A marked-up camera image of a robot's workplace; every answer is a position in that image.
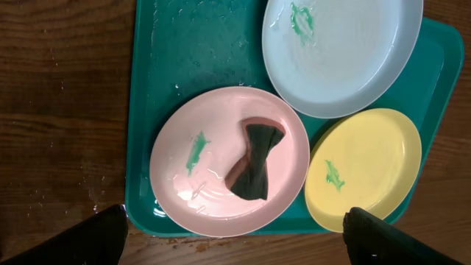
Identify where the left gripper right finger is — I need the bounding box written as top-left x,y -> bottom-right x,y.
342,207 -> 461,265

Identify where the yellow plate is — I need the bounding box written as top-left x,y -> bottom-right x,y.
304,108 -> 422,233

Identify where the light blue plate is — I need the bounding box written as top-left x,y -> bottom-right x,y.
262,0 -> 424,119

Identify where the pink plate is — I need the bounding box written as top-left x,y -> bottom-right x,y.
149,87 -> 310,238

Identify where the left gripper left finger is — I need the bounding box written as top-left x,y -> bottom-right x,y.
2,205 -> 128,265

